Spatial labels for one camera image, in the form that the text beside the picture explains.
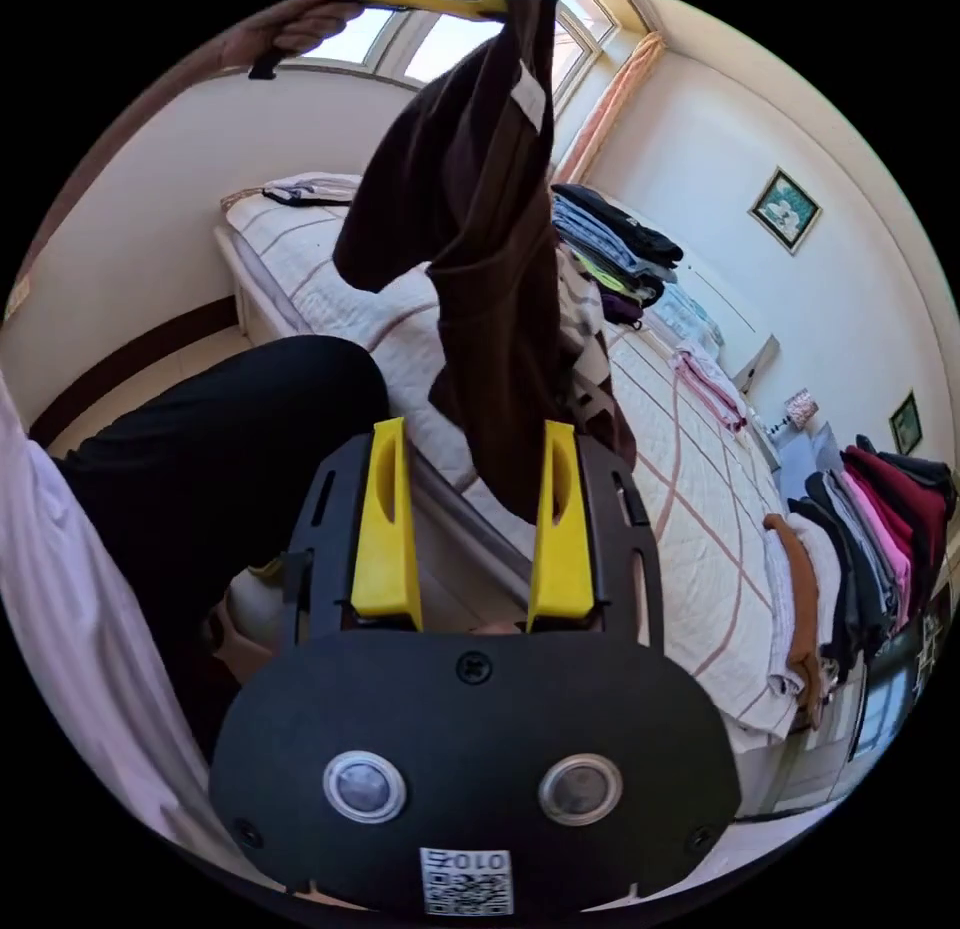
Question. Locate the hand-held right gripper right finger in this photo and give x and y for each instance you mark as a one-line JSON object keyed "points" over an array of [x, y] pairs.
{"points": [[564, 546]]}

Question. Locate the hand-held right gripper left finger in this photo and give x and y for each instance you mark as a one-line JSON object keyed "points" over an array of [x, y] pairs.
{"points": [[386, 539]]}

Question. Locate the brown short sleeve shirt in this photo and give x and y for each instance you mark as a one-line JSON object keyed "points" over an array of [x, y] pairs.
{"points": [[480, 269]]}

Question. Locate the person's left forearm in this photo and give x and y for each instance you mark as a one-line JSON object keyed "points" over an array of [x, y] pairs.
{"points": [[112, 138]]}

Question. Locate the person's left hand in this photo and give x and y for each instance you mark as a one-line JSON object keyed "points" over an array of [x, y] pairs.
{"points": [[300, 27]]}

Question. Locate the window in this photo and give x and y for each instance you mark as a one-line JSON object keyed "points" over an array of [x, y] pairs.
{"points": [[442, 40]]}

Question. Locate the bed with white checked quilt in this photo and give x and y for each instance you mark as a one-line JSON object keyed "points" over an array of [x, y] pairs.
{"points": [[697, 494]]}

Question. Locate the peach curtain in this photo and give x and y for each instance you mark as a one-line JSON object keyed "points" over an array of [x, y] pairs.
{"points": [[611, 111]]}

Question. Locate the patterned brown white garment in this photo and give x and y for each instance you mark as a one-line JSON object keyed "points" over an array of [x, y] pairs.
{"points": [[589, 336]]}

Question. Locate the pink folded garment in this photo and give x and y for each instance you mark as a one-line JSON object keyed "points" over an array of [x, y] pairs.
{"points": [[709, 389]]}

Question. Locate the white folded garment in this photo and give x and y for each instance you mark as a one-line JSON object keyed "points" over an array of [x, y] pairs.
{"points": [[311, 189]]}

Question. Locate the grey nightstand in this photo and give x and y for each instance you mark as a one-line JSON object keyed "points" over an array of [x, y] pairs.
{"points": [[806, 453]]}

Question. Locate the light blue folded garment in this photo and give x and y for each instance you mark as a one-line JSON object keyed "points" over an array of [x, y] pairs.
{"points": [[690, 314]]}

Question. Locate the table lamp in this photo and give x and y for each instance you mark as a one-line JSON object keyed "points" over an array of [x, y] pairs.
{"points": [[799, 408]]}

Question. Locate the pile of clothes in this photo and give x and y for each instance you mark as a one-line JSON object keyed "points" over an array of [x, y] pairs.
{"points": [[615, 246], [862, 554]]}

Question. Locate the small framed picture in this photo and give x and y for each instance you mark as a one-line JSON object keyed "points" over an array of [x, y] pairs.
{"points": [[905, 423]]}

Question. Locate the large framed picture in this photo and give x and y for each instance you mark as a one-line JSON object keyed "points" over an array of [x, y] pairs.
{"points": [[784, 210]]}

